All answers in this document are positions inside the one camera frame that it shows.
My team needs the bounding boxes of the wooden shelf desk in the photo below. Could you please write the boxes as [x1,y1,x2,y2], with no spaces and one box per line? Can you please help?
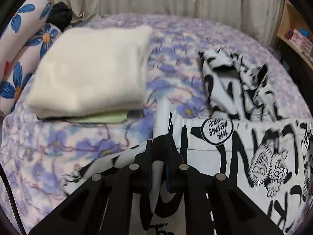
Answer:
[276,0,313,64]

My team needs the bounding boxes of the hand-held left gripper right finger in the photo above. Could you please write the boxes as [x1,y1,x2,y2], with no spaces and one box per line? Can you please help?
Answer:
[167,138,279,235]

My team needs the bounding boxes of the light green cloth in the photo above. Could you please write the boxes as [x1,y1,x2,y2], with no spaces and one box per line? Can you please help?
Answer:
[66,110,129,124]

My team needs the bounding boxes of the folded cream sweater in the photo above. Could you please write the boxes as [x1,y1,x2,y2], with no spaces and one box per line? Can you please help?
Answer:
[26,26,153,119]

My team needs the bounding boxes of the pink drawer boxes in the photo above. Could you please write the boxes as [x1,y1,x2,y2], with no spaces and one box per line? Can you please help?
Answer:
[285,29,313,54]

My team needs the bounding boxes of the purple floral blanket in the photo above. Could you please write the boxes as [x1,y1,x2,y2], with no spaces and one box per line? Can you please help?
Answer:
[0,13,311,230]

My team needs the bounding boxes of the black and white printed jacket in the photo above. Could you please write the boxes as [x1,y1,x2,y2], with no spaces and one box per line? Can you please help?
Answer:
[62,49,313,235]

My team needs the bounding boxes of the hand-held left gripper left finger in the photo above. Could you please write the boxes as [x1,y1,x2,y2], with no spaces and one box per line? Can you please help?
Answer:
[28,139,153,235]

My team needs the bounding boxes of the black cloth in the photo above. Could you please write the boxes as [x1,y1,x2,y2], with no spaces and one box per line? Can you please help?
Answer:
[46,2,73,32]

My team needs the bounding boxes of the rolled pink quilt blue flowers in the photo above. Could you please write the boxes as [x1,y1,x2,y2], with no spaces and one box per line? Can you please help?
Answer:
[0,0,63,114]

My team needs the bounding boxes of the black cable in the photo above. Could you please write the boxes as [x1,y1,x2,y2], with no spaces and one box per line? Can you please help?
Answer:
[0,162,27,235]

